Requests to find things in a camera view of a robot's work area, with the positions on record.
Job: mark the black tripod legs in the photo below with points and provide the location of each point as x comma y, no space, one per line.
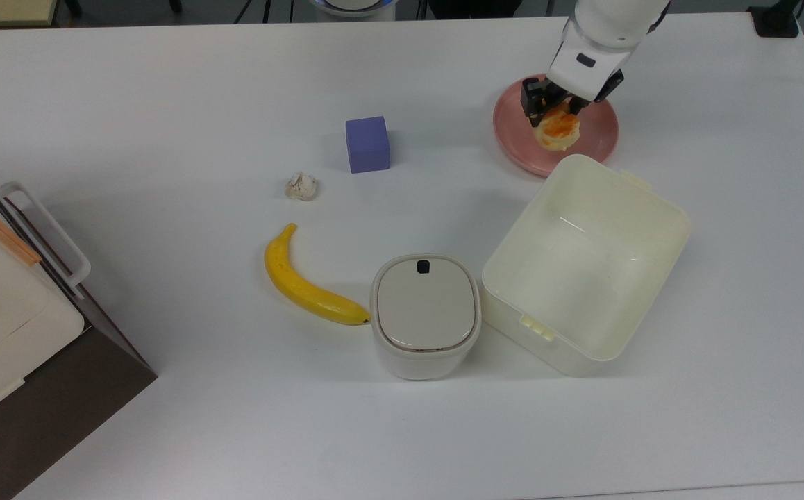
265,8

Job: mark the black box on floor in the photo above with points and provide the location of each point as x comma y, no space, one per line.
775,17

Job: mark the small beige lidded trash can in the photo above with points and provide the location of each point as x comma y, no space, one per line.
424,312

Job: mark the white toaster oven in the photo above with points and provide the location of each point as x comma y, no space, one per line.
62,403

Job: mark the orange glazed bread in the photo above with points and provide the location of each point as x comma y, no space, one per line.
559,130

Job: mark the purple cube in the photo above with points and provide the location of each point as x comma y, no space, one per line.
367,144

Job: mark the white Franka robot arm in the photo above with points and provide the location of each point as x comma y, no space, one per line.
600,42

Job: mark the light wooden table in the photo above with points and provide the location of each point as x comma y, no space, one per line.
3,10

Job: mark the cream open plastic bin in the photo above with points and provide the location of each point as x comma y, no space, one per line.
582,271

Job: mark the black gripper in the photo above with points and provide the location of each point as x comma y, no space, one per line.
556,95

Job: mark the pink plate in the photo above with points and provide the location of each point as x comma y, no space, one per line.
596,139

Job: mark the yellow banana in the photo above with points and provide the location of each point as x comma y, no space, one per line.
305,288

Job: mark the small white crumpled lump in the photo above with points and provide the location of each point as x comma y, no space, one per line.
302,187

